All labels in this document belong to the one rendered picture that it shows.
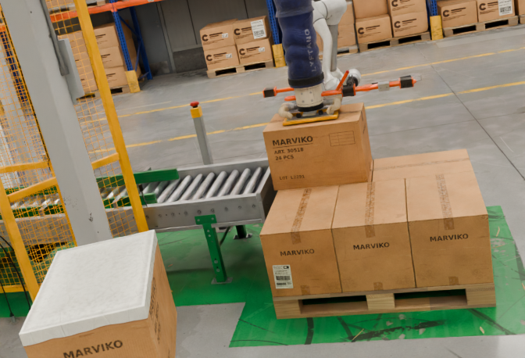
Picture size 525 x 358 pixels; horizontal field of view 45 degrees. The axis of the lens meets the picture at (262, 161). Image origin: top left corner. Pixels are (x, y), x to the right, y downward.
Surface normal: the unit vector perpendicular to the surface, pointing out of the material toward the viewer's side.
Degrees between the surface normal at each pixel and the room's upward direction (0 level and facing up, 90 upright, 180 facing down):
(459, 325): 0
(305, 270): 90
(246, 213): 90
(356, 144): 90
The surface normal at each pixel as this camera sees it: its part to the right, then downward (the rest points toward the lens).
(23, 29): -0.18, 0.35
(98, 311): -0.19, -0.93
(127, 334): 0.11, 0.30
